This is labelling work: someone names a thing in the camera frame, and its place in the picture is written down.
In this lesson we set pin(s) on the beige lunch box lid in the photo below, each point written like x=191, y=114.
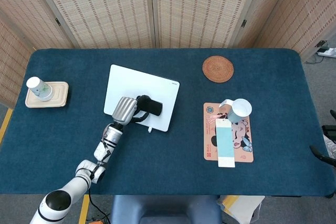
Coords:
x=59, y=95

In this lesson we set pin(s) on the white power strip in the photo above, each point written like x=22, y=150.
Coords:
x=328, y=51

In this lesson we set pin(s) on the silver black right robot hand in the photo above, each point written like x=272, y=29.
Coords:
x=321, y=155

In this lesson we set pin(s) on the white printed paper cup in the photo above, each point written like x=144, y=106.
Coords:
x=40, y=89

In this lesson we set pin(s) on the grey shoe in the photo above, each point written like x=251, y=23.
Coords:
x=331, y=144

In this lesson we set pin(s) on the orange cartoon mat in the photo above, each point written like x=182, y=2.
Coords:
x=242, y=140

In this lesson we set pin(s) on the black screen hinge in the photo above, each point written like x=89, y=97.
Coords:
x=244, y=23
x=58, y=22

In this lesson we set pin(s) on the white rectangular board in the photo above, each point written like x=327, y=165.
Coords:
x=147, y=87

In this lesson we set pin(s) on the metal screen bracket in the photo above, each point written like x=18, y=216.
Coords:
x=321, y=44

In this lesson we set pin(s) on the black chair base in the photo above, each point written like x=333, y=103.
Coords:
x=328, y=130

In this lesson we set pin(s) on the black small case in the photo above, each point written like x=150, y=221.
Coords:
x=155, y=107

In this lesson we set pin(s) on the light blue white box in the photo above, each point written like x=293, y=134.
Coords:
x=224, y=142

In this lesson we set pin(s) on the blue robot base seat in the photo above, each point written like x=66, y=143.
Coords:
x=162, y=209

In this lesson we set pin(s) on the white blue pitcher mug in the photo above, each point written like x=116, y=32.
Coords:
x=240, y=110

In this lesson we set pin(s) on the yellow white paper bag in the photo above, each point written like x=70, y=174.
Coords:
x=241, y=205

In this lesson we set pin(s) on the woven folding screen panel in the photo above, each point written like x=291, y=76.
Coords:
x=10, y=58
x=199, y=9
x=29, y=3
x=296, y=6
x=105, y=9

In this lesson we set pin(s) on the yellow floor tape strip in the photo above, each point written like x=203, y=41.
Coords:
x=5, y=124
x=84, y=211

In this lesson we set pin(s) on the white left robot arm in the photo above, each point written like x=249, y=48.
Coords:
x=78, y=179

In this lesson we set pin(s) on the round woven brown coaster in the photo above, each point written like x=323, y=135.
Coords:
x=218, y=69

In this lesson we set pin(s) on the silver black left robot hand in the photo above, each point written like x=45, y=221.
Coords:
x=124, y=110

